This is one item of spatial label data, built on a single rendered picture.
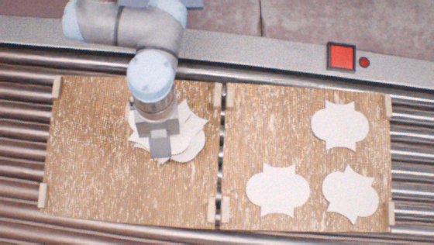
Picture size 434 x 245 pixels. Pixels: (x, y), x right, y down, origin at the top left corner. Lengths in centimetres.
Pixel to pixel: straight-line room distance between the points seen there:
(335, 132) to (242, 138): 22
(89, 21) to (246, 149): 52
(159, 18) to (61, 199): 54
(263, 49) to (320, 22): 114
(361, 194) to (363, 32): 136
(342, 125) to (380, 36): 129
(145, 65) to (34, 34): 64
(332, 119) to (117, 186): 53
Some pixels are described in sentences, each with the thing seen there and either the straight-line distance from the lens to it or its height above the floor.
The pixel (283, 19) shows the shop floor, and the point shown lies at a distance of 253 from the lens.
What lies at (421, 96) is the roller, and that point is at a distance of 150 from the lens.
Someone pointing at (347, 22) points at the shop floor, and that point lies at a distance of 260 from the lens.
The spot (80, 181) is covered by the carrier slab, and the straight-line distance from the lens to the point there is 133.
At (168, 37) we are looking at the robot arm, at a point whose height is 134.
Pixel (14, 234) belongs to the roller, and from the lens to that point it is 137.
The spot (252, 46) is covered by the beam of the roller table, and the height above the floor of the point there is 92.
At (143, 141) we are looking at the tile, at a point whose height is 106.
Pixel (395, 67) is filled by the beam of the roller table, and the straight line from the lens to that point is 151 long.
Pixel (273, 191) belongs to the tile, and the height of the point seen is 95.
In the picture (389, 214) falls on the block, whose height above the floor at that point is 96.
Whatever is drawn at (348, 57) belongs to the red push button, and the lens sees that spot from 146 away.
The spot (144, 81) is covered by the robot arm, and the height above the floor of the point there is 136.
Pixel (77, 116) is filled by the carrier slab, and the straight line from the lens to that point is 137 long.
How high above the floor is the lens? 221
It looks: 72 degrees down
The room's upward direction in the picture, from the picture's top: 7 degrees clockwise
